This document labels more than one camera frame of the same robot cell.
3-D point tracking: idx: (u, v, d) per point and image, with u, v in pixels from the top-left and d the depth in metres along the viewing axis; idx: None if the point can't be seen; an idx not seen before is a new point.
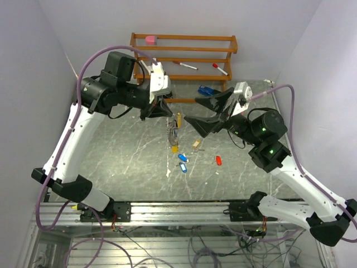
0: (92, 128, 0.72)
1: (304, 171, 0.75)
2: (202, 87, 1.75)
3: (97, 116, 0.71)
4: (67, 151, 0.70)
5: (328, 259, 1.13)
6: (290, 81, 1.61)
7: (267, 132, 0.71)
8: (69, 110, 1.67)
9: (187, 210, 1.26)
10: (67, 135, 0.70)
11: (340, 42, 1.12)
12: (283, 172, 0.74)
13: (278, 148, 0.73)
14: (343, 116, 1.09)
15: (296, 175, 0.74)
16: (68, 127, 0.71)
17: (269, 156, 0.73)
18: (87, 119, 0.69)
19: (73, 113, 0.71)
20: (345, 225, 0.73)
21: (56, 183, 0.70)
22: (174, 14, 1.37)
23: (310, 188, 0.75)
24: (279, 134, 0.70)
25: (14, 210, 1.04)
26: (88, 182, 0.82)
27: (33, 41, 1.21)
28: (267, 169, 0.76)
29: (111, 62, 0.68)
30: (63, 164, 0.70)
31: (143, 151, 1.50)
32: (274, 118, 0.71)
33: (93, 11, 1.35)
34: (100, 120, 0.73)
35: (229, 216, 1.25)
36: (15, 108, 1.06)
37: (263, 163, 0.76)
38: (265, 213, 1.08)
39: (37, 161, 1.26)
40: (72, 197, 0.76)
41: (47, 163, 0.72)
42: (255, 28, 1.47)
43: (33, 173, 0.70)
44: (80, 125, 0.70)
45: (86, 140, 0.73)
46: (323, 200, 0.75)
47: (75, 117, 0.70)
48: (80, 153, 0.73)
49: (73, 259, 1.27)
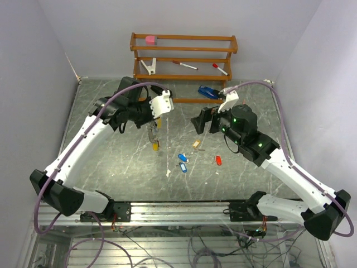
0: (101, 139, 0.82)
1: (292, 162, 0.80)
2: (202, 87, 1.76)
3: (108, 129, 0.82)
4: (76, 154, 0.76)
5: (328, 259, 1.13)
6: (290, 80, 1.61)
7: (237, 121, 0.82)
8: (68, 110, 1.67)
9: (187, 210, 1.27)
10: (79, 140, 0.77)
11: (341, 42, 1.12)
12: (271, 164, 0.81)
13: (266, 141, 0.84)
14: (343, 116, 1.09)
15: (284, 166, 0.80)
16: (81, 134, 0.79)
17: (257, 149, 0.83)
18: (100, 128, 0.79)
19: (87, 123, 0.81)
20: (333, 214, 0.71)
21: (56, 185, 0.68)
22: (173, 14, 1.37)
23: (298, 178, 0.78)
24: (247, 120, 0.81)
25: (14, 210, 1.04)
26: (82, 196, 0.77)
27: (33, 41, 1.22)
28: (257, 162, 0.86)
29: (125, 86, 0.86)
30: (67, 167, 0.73)
31: (143, 151, 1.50)
32: (241, 109, 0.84)
33: (93, 11, 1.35)
34: (109, 134, 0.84)
35: (229, 216, 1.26)
36: (15, 108, 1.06)
37: (253, 157, 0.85)
38: (265, 213, 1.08)
39: (37, 161, 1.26)
40: (64, 206, 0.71)
41: (50, 166, 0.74)
42: (255, 29, 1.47)
43: (34, 175, 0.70)
44: (92, 133, 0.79)
45: (92, 149, 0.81)
46: (310, 189, 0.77)
47: (88, 126, 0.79)
48: (83, 161, 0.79)
49: (73, 259, 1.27)
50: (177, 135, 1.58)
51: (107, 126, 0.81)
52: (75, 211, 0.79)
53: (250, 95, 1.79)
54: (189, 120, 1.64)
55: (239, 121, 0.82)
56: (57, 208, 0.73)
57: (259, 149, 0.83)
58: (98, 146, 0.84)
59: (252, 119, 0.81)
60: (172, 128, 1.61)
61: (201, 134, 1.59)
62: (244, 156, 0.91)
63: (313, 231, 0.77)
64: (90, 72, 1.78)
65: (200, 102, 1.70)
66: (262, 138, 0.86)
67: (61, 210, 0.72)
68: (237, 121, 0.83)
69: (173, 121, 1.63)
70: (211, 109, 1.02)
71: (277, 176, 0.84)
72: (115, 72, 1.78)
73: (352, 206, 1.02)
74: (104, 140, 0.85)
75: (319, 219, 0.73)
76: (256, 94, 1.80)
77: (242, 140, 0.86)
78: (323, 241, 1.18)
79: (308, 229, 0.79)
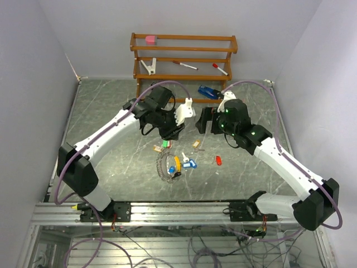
0: (128, 131, 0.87)
1: (282, 149, 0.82)
2: (202, 87, 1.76)
3: (135, 124, 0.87)
4: (105, 137, 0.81)
5: (328, 259, 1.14)
6: (290, 81, 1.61)
7: (229, 111, 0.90)
8: (68, 110, 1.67)
9: (187, 210, 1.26)
10: (111, 127, 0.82)
11: (341, 42, 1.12)
12: (262, 151, 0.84)
13: (259, 130, 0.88)
14: (343, 117, 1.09)
15: (274, 153, 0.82)
16: (114, 121, 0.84)
17: (251, 137, 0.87)
18: (132, 121, 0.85)
19: (120, 113, 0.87)
20: (317, 199, 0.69)
21: (81, 159, 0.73)
22: (173, 15, 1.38)
23: (285, 164, 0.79)
24: (237, 108, 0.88)
25: (15, 210, 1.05)
26: (96, 180, 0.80)
27: (33, 42, 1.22)
28: (252, 150, 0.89)
29: (158, 92, 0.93)
30: (96, 147, 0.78)
31: (143, 150, 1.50)
32: (233, 101, 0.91)
33: (93, 11, 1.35)
34: (134, 129, 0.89)
35: (229, 216, 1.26)
36: (15, 108, 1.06)
37: (246, 145, 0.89)
38: (261, 209, 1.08)
39: (37, 161, 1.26)
40: (82, 183, 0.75)
41: (80, 143, 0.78)
42: (255, 29, 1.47)
43: (64, 146, 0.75)
44: (123, 123, 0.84)
45: (117, 138, 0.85)
46: (298, 175, 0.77)
47: (122, 116, 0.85)
48: (107, 147, 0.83)
49: (73, 259, 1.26)
50: None
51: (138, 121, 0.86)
52: (86, 194, 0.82)
53: (250, 95, 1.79)
54: (189, 120, 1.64)
55: (230, 110, 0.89)
56: (73, 184, 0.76)
57: (251, 137, 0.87)
58: (122, 138, 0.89)
59: (241, 108, 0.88)
60: None
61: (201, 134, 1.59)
62: (240, 146, 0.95)
63: (299, 219, 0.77)
64: (90, 72, 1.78)
65: (199, 102, 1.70)
66: (256, 128, 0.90)
67: (78, 185, 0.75)
68: (229, 111, 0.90)
69: None
70: (212, 108, 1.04)
71: (270, 163, 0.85)
72: (115, 72, 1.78)
73: (351, 206, 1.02)
74: (129, 134, 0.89)
75: (305, 205, 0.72)
76: (256, 94, 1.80)
77: (237, 129, 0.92)
78: (323, 241, 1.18)
79: (295, 216, 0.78)
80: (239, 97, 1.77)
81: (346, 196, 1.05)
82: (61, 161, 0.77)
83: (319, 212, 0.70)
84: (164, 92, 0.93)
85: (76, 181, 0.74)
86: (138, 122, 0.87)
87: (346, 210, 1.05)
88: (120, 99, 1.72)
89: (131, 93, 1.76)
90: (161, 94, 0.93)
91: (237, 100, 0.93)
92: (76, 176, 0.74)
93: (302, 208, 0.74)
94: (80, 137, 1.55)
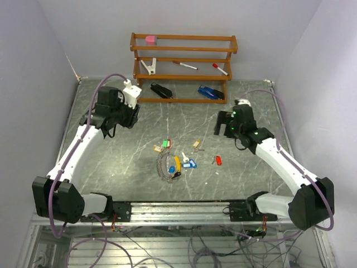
0: (92, 144, 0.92)
1: (280, 148, 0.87)
2: (202, 87, 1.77)
3: (98, 135, 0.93)
4: (76, 156, 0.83)
5: (328, 259, 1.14)
6: (290, 81, 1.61)
7: (236, 113, 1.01)
8: (68, 110, 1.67)
9: (187, 210, 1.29)
10: (77, 144, 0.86)
11: (341, 41, 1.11)
12: (261, 148, 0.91)
13: (262, 131, 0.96)
14: (343, 117, 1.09)
15: (272, 151, 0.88)
16: (77, 138, 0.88)
17: (253, 136, 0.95)
18: (95, 132, 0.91)
19: (80, 130, 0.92)
20: (307, 191, 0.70)
21: (63, 186, 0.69)
22: (173, 15, 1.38)
23: (282, 162, 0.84)
24: (243, 109, 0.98)
25: (15, 210, 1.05)
26: (81, 199, 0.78)
27: (32, 41, 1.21)
28: (254, 149, 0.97)
29: (103, 96, 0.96)
30: (71, 167, 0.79)
31: (143, 150, 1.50)
32: (242, 105, 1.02)
33: (92, 12, 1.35)
34: (98, 139, 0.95)
35: (229, 216, 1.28)
36: (15, 108, 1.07)
37: (249, 144, 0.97)
38: (260, 208, 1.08)
39: (37, 161, 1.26)
40: (71, 206, 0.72)
41: (51, 171, 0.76)
42: (255, 29, 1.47)
43: (36, 183, 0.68)
44: (88, 138, 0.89)
45: (86, 153, 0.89)
46: (292, 171, 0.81)
47: (83, 132, 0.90)
48: (81, 163, 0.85)
49: (73, 259, 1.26)
50: (177, 135, 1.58)
51: (99, 131, 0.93)
52: (76, 216, 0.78)
53: (250, 95, 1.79)
54: (189, 120, 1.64)
55: (237, 111, 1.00)
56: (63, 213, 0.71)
57: (254, 137, 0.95)
58: (90, 152, 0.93)
59: (246, 110, 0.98)
60: (172, 128, 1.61)
61: (201, 134, 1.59)
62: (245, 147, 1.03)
63: (295, 219, 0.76)
64: (90, 72, 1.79)
65: (199, 102, 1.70)
66: (259, 130, 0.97)
67: (67, 210, 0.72)
68: (236, 113, 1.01)
69: (173, 122, 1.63)
70: (227, 112, 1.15)
71: (270, 162, 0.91)
72: (115, 72, 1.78)
73: (350, 206, 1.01)
74: (93, 146, 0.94)
75: (297, 200, 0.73)
76: (256, 94, 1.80)
77: (242, 130, 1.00)
78: (324, 241, 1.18)
79: (292, 217, 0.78)
80: (239, 96, 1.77)
81: (346, 197, 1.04)
82: (38, 198, 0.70)
83: (310, 206, 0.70)
84: (109, 94, 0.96)
85: (66, 208, 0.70)
86: (99, 133, 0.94)
87: (345, 210, 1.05)
88: None
89: None
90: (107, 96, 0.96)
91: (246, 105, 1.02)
92: (64, 204, 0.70)
93: (295, 205, 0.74)
94: None
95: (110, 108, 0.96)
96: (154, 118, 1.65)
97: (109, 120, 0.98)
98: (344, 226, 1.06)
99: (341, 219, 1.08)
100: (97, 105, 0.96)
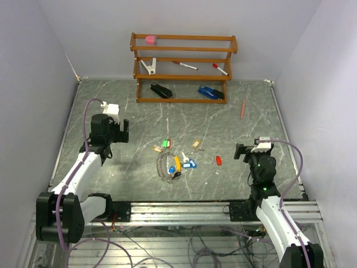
0: (93, 166, 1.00)
1: (283, 206, 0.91)
2: (202, 87, 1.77)
3: (98, 159, 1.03)
4: (78, 174, 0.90)
5: (328, 259, 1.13)
6: (290, 81, 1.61)
7: (260, 167, 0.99)
8: (68, 110, 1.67)
9: (187, 210, 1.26)
10: (79, 165, 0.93)
11: (341, 42, 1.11)
12: (265, 202, 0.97)
13: (271, 188, 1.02)
14: (343, 117, 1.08)
15: (274, 207, 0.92)
16: (80, 160, 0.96)
17: (261, 193, 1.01)
18: (95, 156, 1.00)
19: (81, 155, 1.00)
20: (294, 250, 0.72)
21: (67, 198, 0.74)
22: (173, 14, 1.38)
23: (281, 219, 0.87)
24: (267, 168, 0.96)
25: (15, 210, 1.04)
26: (82, 219, 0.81)
27: (32, 42, 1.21)
28: (258, 202, 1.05)
29: (96, 128, 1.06)
30: (74, 185, 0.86)
31: (143, 151, 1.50)
32: (269, 160, 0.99)
33: (92, 12, 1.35)
34: (97, 163, 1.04)
35: (229, 216, 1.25)
36: (15, 108, 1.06)
37: (255, 196, 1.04)
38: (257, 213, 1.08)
39: (37, 161, 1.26)
40: (71, 229, 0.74)
41: (56, 187, 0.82)
42: (255, 28, 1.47)
43: (40, 198, 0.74)
44: (88, 160, 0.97)
45: (87, 175, 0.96)
46: (286, 229, 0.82)
47: (84, 156, 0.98)
48: (82, 182, 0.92)
49: (73, 259, 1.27)
50: (177, 135, 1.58)
51: (98, 156, 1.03)
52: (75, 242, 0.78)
53: (250, 95, 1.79)
54: (189, 120, 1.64)
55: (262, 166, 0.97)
56: (63, 230, 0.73)
57: (261, 192, 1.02)
58: (90, 175, 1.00)
59: (270, 171, 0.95)
60: (172, 128, 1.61)
61: (201, 134, 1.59)
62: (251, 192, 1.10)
63: None
64: (90, 72, 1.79)
65: (200, 102, 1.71)
66: (270, 187, 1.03)
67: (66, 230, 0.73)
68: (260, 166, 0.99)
69: (173, 121, 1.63)
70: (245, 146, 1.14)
71: (271, 218, 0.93)
72: (115, 72, 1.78)
73: (350, 207, 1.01)
74: (93, 169, 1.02)
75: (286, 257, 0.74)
76: (256, 94, 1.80)
77: (256, 181, 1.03)
78: (324, 242, 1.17)
79: None
80: (239, 96, 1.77)
81: (346, 197, 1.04)
82: (40, 213, 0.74)
83: None
84: (101, 124, 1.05)
85: (65, 225, 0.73)
86: (98, 157, 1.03)
87: (346, 210, 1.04)
88: (120, 99, 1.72)
89: (131, 93, 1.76)
90: (99, 128, 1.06)
91: (274, 161, 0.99)
92: (64, 218, 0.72)
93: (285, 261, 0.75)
94: (80, 136, 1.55)
95: (104, 136, 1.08)
96: (154, 118, 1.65)
97: (106, 147, 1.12)
98: (343, 226, 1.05)
99: (342, 219, 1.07)
100: (93, 135, 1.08)
